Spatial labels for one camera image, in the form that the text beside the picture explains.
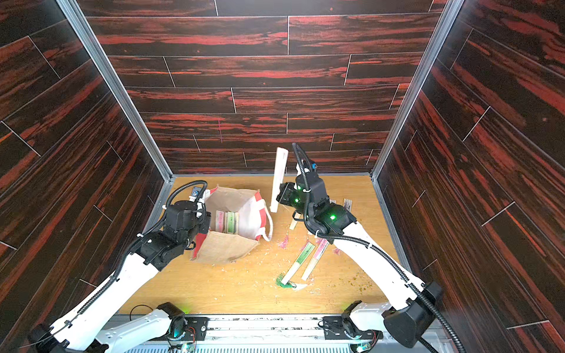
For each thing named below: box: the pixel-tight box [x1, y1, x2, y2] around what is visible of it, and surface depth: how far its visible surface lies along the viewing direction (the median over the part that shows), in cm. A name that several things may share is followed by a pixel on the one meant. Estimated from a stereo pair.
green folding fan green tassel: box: [275, 241, 316, 289], surface depth 88 cm
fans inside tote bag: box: [214, 210, 240, 235], surface depth 98 cm
